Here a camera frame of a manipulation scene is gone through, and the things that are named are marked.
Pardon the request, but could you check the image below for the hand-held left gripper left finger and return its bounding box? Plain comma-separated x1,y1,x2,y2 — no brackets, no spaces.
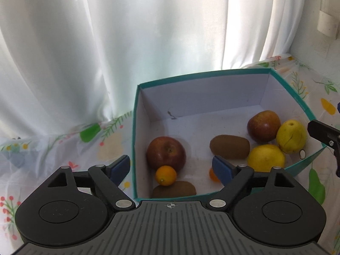
47,154,136,210

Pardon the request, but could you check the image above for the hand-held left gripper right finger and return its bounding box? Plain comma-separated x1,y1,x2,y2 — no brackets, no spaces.
207,155,297,210

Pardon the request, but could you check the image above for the small orange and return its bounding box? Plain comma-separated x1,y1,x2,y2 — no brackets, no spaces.
209,167,221,183
155,165,177,186

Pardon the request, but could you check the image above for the brown kiwi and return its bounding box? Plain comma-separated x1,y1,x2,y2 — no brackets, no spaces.
210,135,251,160
152,181,197,199

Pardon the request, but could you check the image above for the greenish yellow lemon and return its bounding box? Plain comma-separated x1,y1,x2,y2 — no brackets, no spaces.
276,120,307,154

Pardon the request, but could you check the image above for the red apple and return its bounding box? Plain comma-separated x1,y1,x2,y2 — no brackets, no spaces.
247,110,281,143
146,136,186,171

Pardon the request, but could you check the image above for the teal cardboard box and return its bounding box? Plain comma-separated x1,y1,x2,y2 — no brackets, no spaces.
132,68,327,202

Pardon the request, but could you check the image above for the floral plastic tablecloth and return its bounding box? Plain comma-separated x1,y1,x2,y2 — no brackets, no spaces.
0,54,340,255

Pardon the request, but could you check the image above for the white curtain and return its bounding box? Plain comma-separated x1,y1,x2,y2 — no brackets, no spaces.
0,0,323,140

